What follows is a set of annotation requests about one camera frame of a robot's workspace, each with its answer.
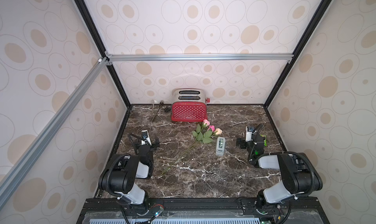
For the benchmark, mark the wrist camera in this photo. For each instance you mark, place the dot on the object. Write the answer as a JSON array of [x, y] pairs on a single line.
[[145, 138], [249, 133]]

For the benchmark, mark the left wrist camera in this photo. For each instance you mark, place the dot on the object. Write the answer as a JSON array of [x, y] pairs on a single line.
[[145, 138]]

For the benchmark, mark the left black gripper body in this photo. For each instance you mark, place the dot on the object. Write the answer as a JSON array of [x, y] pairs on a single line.
[[152, 148]]

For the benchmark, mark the white tape dispenser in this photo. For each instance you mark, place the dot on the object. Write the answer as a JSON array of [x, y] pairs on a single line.
[[220, 146]]

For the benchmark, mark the pink rose bouquet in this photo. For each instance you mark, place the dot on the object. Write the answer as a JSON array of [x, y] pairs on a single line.
[[204, 134]]

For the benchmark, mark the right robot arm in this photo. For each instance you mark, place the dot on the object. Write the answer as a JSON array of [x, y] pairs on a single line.
[[299, 178]]

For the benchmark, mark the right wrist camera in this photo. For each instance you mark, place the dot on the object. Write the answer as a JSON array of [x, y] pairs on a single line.
[[249, 133]]

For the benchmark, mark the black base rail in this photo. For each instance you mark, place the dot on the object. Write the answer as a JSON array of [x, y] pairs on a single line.
[[302, 211]]

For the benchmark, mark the green snack packet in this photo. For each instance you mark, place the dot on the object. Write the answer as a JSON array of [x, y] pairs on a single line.
[[264, 139]]

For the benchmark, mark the left aluminium frame bar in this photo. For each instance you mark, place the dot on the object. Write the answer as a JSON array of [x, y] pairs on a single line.
[[31, 155]]

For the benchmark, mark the red polka dot toaster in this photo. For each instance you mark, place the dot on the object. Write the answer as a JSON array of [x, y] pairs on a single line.
[[189, 105]]

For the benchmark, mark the horizontal aluminium frame bar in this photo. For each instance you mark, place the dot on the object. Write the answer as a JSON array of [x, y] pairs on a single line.
[[203, 57]]

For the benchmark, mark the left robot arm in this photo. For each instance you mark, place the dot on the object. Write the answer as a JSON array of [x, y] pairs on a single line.
[[118, 177]]

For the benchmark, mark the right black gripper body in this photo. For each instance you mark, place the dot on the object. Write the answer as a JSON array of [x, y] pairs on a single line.
[[253, 143]]

